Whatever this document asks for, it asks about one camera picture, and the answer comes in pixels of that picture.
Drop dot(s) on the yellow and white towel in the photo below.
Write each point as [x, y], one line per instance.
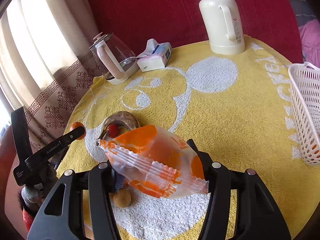
[235, 108]

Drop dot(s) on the overripe brown banana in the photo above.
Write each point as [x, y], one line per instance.
[122, 119]

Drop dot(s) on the cream thermos flask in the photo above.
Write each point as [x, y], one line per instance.
[223, 25]

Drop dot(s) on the small orange tangerine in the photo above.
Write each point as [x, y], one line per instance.
[76, 125]

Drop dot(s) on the patterned beige curtain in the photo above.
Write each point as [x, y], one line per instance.
[46, 63]

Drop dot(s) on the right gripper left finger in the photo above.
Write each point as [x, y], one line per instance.
[61, 216]

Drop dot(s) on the red mattress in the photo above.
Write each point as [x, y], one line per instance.
[179, 22]

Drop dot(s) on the small red tomato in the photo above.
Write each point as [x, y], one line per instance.
[112, 130]

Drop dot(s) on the white tissue pack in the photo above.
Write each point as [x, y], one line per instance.
[155, 56]

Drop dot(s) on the glass kettle with pink handle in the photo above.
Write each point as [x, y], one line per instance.
[114, 58]

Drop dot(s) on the pink polka dot quilt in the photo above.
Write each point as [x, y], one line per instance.
[310, 39]

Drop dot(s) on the white plastic perforated basket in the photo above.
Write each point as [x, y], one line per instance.
[304, 92]

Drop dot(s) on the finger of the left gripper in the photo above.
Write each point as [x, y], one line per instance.
[54, 147]

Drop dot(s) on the small tan longan fruit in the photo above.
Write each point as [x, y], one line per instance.
[122, 198]

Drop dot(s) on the packaged orange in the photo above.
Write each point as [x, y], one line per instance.
[156, 162]

